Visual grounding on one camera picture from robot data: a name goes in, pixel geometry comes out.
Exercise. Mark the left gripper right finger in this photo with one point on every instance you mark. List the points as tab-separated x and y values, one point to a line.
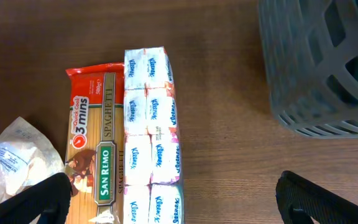
301	201

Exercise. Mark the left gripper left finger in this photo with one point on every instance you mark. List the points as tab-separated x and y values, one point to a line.
49	200

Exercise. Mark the beige powder pouch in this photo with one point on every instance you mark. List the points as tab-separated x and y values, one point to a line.
27	157

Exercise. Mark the San Remo spaghetti packet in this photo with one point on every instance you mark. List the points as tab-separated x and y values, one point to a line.
94	161

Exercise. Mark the Kleenex tissue multipack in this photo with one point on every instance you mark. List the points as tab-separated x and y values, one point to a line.
153	193

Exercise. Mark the grey plastic basket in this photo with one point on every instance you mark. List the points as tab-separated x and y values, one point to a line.
310	52

